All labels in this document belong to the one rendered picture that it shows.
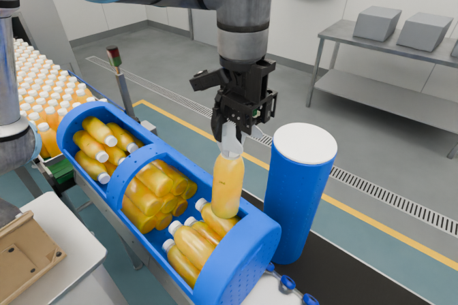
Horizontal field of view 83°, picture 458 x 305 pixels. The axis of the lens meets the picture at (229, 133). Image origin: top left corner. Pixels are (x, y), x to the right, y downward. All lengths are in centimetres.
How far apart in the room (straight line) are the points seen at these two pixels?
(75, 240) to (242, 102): 60
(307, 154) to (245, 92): 76
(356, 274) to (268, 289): 108
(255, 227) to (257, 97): 36
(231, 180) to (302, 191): 72
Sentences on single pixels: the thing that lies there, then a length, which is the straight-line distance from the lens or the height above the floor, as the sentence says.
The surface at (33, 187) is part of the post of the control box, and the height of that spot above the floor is 80.
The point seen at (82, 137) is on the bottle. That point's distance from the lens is 118.
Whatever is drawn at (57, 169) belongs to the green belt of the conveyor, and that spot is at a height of 90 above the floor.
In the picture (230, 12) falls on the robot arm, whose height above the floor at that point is 170.
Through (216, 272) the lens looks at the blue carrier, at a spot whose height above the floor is 120.
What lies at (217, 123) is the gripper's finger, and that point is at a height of 152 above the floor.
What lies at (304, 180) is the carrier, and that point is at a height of 93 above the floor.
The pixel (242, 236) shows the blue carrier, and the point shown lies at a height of 123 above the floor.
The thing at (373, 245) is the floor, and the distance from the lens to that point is 227.
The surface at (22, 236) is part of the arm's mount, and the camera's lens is 72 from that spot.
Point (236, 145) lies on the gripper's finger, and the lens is 47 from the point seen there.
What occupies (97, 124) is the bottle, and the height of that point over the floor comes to 118.
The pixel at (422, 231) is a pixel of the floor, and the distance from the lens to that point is 253.
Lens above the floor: 179
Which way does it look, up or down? 39 degrees down
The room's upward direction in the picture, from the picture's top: straight up
